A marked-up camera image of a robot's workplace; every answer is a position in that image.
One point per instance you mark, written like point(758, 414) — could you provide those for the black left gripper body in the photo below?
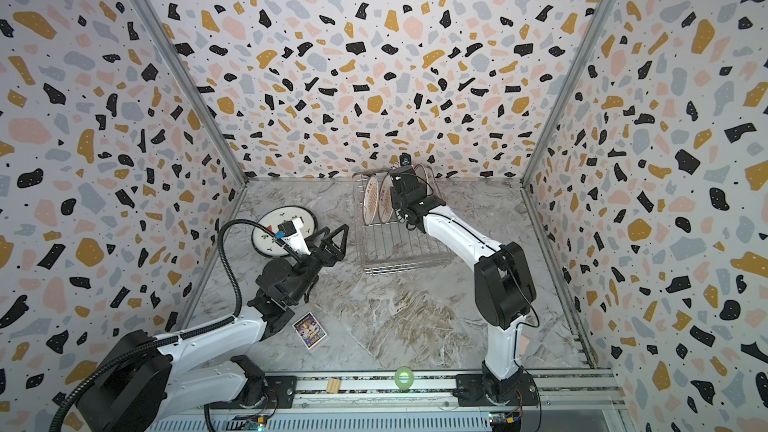
point(313, 262)

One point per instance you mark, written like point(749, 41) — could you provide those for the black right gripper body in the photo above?
point(402, 183)

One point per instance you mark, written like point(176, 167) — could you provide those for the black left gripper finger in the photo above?
point(319, 236)
point(337, 242)

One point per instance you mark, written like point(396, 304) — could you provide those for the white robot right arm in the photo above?
point(504, 291)

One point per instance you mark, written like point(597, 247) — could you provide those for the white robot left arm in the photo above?
point(145, 378)

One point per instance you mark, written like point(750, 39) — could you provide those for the white plate green rim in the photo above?
point(385, 206)

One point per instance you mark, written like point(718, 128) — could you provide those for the white plate orange sunburst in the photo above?
point(370, 200)

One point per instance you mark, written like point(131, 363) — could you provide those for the purple playing card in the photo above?
point(309, 330)

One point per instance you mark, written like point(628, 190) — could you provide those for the small wooden block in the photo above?
point(333, 386)

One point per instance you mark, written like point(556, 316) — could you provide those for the green tape roll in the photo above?
point(404, 378)

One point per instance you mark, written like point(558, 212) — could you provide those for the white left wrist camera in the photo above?
point(290, 233)

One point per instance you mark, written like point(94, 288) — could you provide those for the metal wire dish rack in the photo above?
point(391, 247)

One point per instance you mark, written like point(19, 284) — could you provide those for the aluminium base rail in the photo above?
point(548, 400)

